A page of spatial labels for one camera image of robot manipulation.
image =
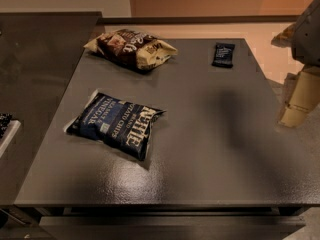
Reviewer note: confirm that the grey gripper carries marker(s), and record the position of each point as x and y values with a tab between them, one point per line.
307	37

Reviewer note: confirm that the dark blue rxbar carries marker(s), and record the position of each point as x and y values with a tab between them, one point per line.
223	55

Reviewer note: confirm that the brown chip bag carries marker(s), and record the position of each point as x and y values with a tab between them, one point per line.
132	49

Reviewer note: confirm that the blue kettle chip bag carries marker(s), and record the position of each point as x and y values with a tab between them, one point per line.
117	123

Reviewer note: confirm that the dark side table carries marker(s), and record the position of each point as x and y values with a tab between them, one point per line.
38	55

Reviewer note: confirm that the white tray with black item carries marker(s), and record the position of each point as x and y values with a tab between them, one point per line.
9	136

